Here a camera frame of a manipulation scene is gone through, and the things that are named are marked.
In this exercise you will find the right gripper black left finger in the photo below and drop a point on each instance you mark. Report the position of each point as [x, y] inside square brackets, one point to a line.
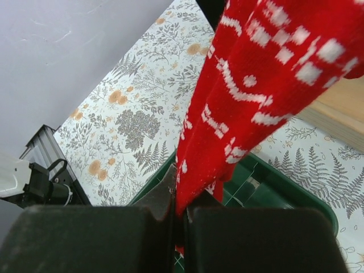
[134, 238]

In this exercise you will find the aluminium frame rail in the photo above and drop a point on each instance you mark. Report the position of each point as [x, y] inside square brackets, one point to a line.
[44, 150]

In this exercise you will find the green divided organizer box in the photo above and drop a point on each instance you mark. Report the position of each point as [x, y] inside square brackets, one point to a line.
[254, 185]

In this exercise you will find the wooden tray base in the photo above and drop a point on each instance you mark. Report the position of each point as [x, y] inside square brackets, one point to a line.
[339, 112]

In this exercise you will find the red christmas sock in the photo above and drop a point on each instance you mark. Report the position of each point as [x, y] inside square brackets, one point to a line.
[268, 60]

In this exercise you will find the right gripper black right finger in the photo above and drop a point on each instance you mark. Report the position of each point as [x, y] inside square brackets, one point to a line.
[226, 239]

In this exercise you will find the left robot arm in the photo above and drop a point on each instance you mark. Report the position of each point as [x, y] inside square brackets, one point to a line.
[24, 183]

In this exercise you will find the floral tablecloth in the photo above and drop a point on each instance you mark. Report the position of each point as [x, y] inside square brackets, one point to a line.
[129, 125]

